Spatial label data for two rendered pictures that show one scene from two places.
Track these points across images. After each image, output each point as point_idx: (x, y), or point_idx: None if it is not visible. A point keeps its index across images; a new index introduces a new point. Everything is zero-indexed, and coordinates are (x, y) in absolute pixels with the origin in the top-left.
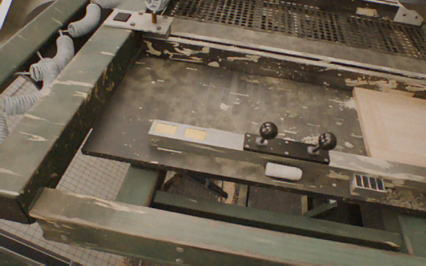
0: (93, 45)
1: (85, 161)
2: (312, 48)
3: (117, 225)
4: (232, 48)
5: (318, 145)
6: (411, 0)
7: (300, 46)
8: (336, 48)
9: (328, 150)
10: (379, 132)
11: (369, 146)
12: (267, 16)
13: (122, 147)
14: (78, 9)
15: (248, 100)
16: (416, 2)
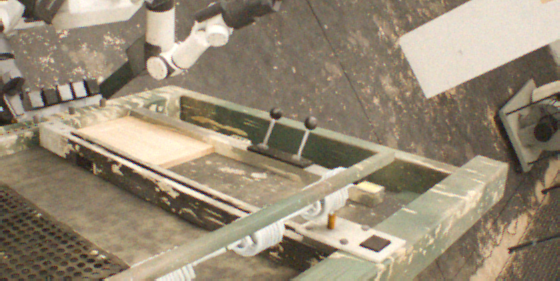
0: (423, 221)
1: None
2: (89, 218)
3: (421, 157)
4: (239, 203)
5: (271, 128)
6: (278, 7)
7: (102, 224)
8: (58, 209)
9: (249, 145)
10: (175, 152)
11: (200, 150)
12: (61, 276)
13: (406, 204)
14: None
15: (256, 203)
16: (279, 6)
